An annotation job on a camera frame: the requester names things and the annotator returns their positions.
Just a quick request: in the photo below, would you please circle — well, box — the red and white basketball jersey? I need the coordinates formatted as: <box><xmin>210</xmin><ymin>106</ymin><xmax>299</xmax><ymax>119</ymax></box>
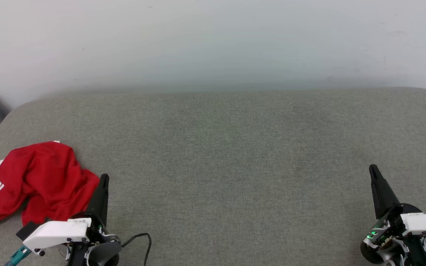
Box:
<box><xmin>0</xmin><ymin>140</ymin><xmax>100</xmax><ymax>241</ymax></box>

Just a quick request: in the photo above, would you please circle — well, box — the thin black cable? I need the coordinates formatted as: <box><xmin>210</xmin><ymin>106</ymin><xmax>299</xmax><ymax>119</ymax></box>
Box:
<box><xmin>120</xmin><ymin>233</ymin><xmax>152</xmax><ymax>266</ymax></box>

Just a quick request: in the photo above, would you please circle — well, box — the teal cable connector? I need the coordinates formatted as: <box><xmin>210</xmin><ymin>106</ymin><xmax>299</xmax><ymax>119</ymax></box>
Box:
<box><xmin>4</xmin><ymin>246</ymin><xmax>32</xmax><ymax>266</ymax></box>

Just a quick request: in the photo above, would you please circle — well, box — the grey fabric sofa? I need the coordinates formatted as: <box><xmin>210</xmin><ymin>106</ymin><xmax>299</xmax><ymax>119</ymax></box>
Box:
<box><xmin>0</xmin><ymin>87</ymin><xmax>426</xmax><ymax>266</ymax></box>

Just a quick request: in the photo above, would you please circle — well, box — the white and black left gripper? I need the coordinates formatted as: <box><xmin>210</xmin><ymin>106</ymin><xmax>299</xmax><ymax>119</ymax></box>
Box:
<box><xmin>23</xmin><ymin>174</ymin><xmax>122</xmax><ymax>266</ymax></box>

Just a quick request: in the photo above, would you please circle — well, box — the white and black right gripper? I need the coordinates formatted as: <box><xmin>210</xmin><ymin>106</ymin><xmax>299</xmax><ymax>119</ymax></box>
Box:
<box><xmin>362</xmin><ymin>164</ymin><xmax>426</xmax><ymax>245</ymax></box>

